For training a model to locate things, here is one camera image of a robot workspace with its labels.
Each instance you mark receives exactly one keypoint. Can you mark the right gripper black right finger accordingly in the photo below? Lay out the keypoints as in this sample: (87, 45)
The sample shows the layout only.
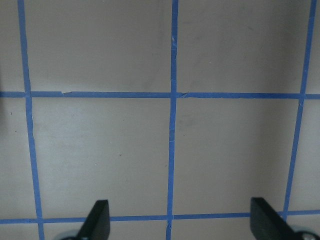
(266, 224)

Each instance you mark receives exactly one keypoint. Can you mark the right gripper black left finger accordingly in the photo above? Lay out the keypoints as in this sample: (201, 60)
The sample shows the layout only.
(97, 225)

